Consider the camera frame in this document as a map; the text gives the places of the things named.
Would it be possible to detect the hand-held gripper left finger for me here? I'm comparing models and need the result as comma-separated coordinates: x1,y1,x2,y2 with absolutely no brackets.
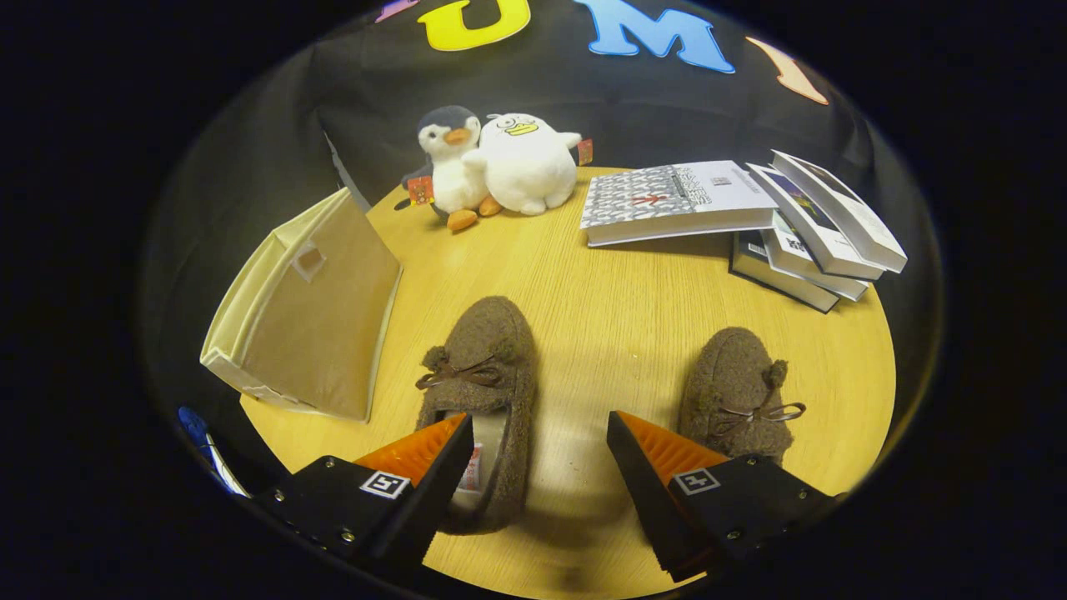
250,412,476,584

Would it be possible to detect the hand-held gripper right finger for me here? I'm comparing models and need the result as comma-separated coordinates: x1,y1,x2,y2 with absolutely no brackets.
606,410,843,583

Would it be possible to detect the beige fabric storage box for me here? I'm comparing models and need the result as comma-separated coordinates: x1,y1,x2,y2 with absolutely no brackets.
200,187,403,423

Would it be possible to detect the blue and white object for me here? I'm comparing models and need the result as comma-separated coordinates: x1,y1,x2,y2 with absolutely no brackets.
178,406,251,498

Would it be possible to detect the dark cover book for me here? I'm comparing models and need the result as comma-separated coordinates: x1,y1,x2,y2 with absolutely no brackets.
729,229,841,315

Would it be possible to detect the white book with black print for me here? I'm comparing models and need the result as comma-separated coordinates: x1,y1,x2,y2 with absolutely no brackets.
760,212,872,303

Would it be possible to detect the grey patterned cover book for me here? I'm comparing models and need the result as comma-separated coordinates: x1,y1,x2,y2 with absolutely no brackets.
579,160,780,248

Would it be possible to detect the grey white penguin plush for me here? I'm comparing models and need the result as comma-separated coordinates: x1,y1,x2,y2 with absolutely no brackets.
400,105,503,232

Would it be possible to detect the night photo cover book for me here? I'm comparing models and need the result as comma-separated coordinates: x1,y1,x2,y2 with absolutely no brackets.
744,162,884,282

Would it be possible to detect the white duck plush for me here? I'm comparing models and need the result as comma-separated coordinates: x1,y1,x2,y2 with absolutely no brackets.
463,112,594,218

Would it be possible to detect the white portrait cover book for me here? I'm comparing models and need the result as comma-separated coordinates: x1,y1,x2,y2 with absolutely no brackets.
771,148,908,274

